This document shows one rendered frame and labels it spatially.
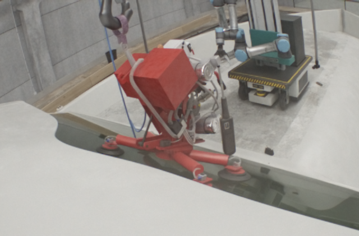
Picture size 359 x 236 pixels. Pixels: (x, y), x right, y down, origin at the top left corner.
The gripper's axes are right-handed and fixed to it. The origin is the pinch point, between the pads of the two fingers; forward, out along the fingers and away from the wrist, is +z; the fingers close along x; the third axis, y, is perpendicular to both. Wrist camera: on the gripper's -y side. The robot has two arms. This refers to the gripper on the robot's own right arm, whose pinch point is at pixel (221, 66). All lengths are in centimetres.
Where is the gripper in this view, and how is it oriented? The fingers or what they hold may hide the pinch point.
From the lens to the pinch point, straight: 263.4
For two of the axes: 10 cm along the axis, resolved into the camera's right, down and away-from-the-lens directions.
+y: 1.8, -1.0, 9.8
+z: 0.4, 9.9, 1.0
